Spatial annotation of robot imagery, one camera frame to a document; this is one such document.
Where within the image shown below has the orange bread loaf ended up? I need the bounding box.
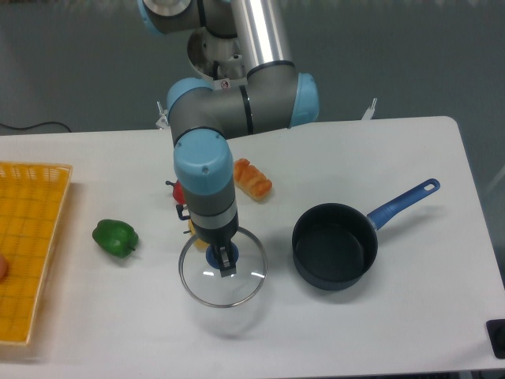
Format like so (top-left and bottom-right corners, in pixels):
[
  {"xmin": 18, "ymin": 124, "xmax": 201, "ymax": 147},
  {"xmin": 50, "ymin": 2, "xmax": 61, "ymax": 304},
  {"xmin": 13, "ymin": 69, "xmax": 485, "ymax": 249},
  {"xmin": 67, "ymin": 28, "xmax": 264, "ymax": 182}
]
[{"xmin": 234, "ymin": 158, "xmax": 273, "ymax": 201}]

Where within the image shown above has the glass lid blue knob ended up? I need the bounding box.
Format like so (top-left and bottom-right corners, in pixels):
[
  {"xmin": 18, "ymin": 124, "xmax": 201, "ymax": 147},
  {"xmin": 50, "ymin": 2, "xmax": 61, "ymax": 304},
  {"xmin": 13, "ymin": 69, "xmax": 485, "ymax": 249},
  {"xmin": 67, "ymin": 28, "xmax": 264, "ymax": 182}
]
[{"xmin": 178, "ymin": 227, "xmax": 267, "ymax": 308}]

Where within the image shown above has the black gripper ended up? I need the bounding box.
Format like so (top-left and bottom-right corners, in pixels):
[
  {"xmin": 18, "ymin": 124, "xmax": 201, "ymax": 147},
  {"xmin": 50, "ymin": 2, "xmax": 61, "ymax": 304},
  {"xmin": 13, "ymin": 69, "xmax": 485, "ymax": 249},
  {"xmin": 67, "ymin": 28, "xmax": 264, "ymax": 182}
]
[{"xmin": 194, "ymin": 225, "xmax": 238, "ymax": 277}]

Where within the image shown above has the dark saucepan blue handle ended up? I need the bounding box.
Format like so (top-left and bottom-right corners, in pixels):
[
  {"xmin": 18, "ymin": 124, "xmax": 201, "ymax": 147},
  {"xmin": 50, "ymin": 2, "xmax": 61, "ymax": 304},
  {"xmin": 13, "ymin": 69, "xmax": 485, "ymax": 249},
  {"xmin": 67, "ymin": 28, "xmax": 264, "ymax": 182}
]
[{"xmin": 291, "ymin": 178, "xmax": 440, "ymax": 291}]

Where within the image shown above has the yellow bell pepper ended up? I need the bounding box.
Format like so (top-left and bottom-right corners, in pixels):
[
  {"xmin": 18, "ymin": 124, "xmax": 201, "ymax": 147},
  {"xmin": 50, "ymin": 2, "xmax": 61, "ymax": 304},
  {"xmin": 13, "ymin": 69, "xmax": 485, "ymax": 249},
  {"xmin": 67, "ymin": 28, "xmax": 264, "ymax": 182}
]
[{"xmin": 184, "ymin": 220, "xmax": 209, "ymax": 250}]

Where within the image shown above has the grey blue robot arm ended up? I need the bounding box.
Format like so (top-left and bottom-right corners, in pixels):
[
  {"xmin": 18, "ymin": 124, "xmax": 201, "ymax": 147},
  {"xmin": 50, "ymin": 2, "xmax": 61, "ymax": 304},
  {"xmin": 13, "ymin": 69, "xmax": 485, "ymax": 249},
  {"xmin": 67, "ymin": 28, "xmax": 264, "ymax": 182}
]
[{"xmin": 138, "ymin": 1, "xmax": 320, "ymax": 276}]

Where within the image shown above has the pink object in basket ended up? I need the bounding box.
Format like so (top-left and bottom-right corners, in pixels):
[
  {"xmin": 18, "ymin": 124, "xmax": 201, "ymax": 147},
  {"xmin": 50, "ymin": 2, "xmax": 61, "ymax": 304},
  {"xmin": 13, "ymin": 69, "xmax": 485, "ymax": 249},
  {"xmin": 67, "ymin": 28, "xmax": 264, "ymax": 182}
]
[{"xmin": 0, "ymin": 254, "xmax": 9, "ymax": 280}]

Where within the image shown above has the red bell pepper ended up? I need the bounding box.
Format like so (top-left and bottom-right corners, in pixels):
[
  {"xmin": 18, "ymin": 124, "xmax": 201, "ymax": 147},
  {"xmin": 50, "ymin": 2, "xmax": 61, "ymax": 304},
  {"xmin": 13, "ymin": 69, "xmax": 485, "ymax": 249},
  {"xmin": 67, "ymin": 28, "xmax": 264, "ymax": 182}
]
[{"xmin": 165, "ymin": 180, "xmax": 186, "ymax": 205}]

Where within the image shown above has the white bracket right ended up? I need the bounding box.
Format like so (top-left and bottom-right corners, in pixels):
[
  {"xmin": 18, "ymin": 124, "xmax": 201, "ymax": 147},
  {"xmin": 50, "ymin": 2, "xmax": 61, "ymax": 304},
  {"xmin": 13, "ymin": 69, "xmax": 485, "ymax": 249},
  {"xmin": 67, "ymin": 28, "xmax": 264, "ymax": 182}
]
[{"xmin": 361, "ymin": 98, "xmax": 378, "ymax": 121}]

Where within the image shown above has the black cable on floor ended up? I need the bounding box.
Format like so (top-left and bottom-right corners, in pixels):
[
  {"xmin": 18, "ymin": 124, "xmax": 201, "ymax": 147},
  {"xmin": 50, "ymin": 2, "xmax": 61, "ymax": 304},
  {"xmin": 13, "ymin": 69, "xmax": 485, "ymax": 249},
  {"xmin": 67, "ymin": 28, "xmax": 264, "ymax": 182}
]
[{"xmin": 0, "ymin": 121, "xmax": 72, "ymax": 133}]

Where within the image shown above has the black device table corner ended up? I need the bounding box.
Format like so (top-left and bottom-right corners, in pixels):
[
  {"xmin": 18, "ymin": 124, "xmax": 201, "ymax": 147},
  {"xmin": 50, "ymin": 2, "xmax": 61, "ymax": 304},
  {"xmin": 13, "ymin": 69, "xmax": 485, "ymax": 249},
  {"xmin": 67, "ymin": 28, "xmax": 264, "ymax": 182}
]
[{"xmin": 486, "ymin": 319, "xmax": 505, "ymax": 359}]

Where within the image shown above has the green bell pepper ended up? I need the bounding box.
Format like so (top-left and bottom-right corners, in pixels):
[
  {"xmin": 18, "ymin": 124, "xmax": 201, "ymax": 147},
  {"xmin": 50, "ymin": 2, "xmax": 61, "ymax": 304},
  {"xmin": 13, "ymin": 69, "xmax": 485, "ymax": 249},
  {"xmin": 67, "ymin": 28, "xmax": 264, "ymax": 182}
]
[{"xmin": 92, "ymin": 219, "xmax": 139, "ymax": 259}]

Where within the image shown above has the yellow wicker basket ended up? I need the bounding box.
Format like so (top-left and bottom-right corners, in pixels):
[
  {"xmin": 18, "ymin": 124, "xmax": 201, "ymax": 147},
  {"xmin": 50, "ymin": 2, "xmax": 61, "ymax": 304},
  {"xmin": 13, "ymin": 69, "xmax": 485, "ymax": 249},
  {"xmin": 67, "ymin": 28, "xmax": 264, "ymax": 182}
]
[{"xmin": 1, "ymin": 161, "xmax": 73, "ymax": 346}]

